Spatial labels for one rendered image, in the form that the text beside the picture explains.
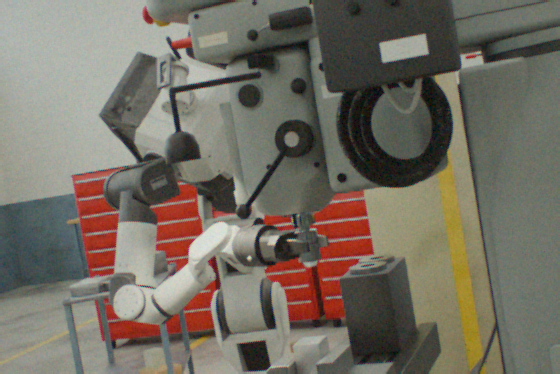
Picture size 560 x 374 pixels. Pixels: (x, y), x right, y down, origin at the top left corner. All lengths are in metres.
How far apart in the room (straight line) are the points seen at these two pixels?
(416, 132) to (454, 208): 1.88
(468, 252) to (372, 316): 1.42
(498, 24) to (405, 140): 0.25
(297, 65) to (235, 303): 0.96
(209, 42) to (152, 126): 0.48
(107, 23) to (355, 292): 10.48
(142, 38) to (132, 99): 9.92
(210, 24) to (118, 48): 10.59
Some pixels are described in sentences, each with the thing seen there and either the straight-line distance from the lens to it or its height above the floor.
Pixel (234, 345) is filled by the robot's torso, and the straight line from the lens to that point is 2.52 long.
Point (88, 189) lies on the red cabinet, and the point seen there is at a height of 1.32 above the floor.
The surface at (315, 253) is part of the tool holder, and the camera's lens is 1.79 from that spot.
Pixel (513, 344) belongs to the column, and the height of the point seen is 1.05.
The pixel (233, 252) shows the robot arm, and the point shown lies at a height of 1.24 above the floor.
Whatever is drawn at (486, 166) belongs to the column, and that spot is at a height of 1.35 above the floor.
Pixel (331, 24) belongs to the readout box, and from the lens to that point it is 1.39.
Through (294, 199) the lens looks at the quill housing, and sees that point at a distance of 1.72.
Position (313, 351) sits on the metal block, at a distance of 1.74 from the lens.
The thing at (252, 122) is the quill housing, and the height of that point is 1.50.
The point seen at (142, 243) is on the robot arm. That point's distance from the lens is 2.07.
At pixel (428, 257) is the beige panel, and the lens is 3.53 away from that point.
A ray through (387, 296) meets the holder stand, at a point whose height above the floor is 1.06.
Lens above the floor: 1.46
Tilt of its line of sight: 3 degrees down
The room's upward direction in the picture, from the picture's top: 10 degrees counter-clockwise
